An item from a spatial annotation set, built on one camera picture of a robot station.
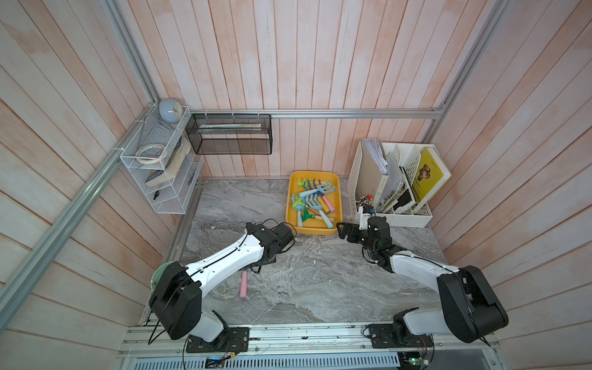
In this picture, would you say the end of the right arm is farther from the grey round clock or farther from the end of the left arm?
the grey round clock

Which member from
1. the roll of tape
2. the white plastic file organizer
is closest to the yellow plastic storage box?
the white plastic file organizer

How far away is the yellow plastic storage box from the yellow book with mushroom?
1.11 ft

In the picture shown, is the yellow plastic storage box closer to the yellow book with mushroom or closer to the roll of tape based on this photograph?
the yellow book with mushroom

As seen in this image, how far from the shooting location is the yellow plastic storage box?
1003mm

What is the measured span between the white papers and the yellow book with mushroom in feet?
0.63

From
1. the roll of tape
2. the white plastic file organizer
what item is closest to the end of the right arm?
the white plastic file organizer

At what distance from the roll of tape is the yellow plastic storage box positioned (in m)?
0.53

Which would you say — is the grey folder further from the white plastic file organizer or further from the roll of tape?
the roll of tape

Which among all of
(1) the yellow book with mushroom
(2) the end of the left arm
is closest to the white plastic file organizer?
(1) the yellow book with mushroom

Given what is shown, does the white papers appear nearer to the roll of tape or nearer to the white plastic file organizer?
the white plastic file organizer

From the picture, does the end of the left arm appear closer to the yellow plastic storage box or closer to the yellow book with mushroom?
the yellow plastic storage box


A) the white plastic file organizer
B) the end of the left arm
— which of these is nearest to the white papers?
the white plastic file organizer

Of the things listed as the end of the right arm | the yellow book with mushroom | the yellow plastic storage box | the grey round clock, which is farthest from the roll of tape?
the yellow book with mushroom

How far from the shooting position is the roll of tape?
0.71m
